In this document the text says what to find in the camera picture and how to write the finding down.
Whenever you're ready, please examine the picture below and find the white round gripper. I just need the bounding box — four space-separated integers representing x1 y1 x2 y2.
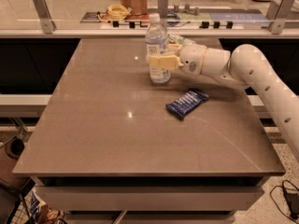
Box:
149 44 207 76

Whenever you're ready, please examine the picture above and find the clear plastic water bottle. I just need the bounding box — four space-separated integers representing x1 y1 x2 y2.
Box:
145 13 171 84

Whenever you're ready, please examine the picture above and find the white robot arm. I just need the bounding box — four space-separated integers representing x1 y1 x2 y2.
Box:
147 44 299 160

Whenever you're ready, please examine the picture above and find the crushed drink can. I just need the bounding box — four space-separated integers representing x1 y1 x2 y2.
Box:
167 34 194 47

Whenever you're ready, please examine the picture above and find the blue snack wrapper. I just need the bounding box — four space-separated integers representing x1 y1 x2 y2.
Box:
165 88 209 119

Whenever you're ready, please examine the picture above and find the grey table drawer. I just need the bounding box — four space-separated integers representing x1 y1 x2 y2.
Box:
37 187 263 211

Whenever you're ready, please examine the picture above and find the middle metal glass bracket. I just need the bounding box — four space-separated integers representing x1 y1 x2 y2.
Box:
158 0 168 30

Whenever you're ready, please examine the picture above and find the metal glass bracket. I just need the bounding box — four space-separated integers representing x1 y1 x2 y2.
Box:
266 0 295 35
33 0 56 35
158 0 168 30

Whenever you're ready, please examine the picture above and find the right metal glass bracket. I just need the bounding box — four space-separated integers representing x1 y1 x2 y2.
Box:
266 0 295 35

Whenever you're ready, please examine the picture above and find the left metal glass bracket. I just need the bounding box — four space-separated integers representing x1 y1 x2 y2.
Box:
33 0 56 35

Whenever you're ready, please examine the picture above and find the black power adapter with cable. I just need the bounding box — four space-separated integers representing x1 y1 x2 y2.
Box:
269 180 299 224

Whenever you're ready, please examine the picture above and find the wire basket with items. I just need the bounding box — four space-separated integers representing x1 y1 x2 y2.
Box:
0 179 67 224

